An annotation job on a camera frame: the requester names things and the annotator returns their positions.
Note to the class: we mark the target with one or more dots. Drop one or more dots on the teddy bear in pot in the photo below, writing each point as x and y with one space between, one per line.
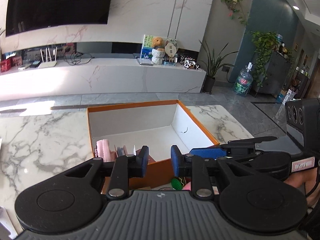
158 51

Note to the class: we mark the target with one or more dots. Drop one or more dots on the picture card box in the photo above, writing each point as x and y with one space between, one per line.
121 151

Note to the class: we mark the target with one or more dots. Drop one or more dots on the blue water bottle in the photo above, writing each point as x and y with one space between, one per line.
243 81

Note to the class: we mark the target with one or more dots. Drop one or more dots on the orange cardboard box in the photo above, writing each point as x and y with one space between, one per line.
158 125

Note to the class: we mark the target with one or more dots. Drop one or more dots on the painted picture canvas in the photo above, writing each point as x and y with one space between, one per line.
146 50

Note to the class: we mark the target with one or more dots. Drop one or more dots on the white wifi router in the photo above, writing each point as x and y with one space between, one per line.
48 58

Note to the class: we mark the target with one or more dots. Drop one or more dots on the round paper fan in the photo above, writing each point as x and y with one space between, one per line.
171 48

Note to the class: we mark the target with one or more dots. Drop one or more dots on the red gift box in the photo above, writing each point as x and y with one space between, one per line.
6 65

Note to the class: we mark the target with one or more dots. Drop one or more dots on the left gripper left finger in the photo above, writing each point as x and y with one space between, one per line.
124 168

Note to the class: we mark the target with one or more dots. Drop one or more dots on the white tv cabinet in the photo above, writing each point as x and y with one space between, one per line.
100 76

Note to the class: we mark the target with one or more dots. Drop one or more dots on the person's right hand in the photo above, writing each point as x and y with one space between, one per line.
308 179

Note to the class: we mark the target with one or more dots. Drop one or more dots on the pink green fluffy ball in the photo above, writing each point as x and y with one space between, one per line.
178 183

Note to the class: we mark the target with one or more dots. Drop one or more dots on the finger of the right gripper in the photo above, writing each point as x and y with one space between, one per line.
247 143
210 152

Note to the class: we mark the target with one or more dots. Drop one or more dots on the potted green plant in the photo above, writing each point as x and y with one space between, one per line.
213 63

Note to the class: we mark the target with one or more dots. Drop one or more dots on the pink pouch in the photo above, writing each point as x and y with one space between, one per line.
102 150

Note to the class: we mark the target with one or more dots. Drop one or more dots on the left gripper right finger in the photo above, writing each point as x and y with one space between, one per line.
194 167

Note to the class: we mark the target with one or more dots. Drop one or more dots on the black television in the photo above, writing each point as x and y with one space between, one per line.
27 15

